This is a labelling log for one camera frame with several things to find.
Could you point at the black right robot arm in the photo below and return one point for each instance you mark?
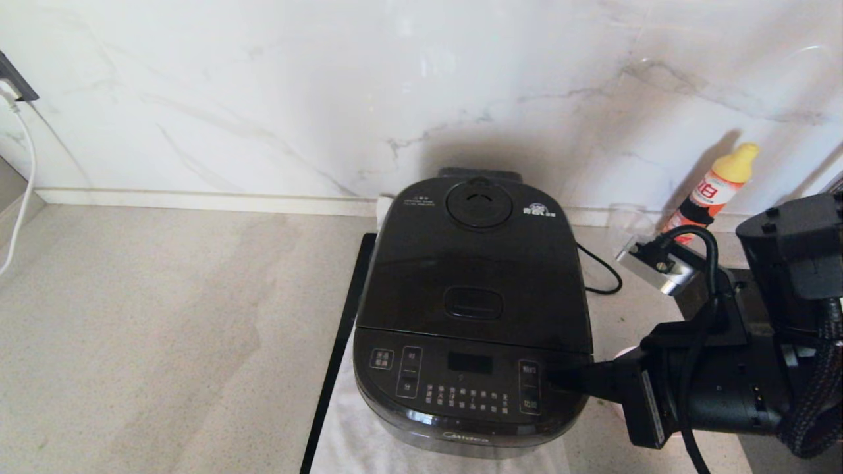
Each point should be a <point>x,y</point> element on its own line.
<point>790,263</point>

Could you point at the grey wall socket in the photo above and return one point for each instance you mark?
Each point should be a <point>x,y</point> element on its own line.
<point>16,82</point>

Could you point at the black flat strip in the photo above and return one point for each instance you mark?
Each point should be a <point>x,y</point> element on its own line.
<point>347,329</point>

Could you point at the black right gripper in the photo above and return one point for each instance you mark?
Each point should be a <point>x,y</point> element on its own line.
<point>665,388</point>

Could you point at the black Midea rice cooker body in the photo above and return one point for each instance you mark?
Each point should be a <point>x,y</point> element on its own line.
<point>448,395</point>

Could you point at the orange yellow detergent bottle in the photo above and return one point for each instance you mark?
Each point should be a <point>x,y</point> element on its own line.
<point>714,187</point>

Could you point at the black rice cooker lid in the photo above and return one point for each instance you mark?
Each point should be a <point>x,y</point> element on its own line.
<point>421,276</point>

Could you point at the clear plastic measuring cup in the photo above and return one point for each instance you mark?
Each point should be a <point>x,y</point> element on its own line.
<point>629,220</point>

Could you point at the white round bowl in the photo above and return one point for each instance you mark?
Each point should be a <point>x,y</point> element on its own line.
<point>618,359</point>

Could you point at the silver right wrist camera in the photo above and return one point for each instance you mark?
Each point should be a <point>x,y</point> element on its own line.
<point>658,266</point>

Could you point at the white cloth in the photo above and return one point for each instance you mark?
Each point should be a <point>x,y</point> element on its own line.
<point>349,441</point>

